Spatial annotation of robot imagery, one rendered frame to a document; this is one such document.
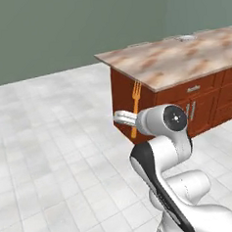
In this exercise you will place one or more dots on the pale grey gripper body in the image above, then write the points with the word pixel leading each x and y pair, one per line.
pixel 124 117

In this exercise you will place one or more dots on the wide red-brown drawer front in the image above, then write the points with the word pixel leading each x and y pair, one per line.
pixel 172 92

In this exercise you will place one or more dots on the narrow red-brown drawer front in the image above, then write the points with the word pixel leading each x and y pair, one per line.
pixel 225 113
pixel 229 95
pixel 231 75

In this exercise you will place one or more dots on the grey round sink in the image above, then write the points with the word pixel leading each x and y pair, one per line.
pixel 186 37

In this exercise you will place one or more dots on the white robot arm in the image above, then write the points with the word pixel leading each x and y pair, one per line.
pixel 170 156

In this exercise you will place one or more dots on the orange fork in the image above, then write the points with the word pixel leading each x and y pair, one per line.
pixel 135 98

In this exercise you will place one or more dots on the red-brown wooden island cabinet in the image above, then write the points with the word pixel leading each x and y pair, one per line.
pixel 126 88

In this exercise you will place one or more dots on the red-brown cupboard door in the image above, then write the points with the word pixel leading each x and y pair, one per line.
pixel 206 111
pixel 181 102

